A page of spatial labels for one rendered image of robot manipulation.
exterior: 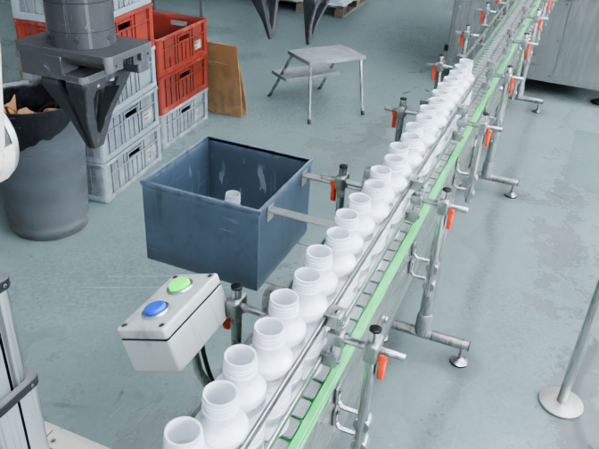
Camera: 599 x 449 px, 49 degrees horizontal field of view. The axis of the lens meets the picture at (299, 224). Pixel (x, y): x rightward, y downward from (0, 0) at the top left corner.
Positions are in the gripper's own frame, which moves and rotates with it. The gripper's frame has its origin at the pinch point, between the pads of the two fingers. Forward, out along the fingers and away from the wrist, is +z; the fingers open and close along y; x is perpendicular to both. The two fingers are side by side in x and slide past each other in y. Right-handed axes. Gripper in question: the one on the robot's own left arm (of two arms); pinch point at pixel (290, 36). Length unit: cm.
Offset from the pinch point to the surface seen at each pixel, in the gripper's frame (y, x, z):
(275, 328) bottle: -14.6, 35.3, 25.1
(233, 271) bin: 22, -21, 63
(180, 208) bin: 36, -21, 49
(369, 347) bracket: -24.0, 26.4, 31.6
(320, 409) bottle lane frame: -19, 30, 41
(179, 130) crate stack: 175, -231, 133
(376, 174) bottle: -13.2, -8.9, 24.1
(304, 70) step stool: 137, -338, 118
